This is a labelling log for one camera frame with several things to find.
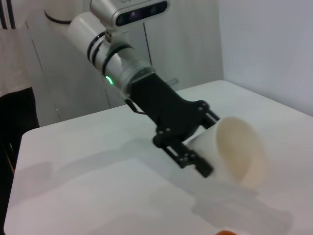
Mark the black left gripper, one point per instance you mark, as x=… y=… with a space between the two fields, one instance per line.
x=166 y=110

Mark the white paper cup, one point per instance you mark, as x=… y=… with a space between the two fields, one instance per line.
x=239 y=151

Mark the white cabinet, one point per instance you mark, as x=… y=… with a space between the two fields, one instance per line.
x=176 y=44

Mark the orange round fruit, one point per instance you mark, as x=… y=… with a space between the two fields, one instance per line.
x=226 y=233

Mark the person in white shirt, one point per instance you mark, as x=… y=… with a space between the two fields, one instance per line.
x=14 y=115

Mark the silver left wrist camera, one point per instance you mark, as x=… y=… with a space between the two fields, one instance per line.
x=127 y=12

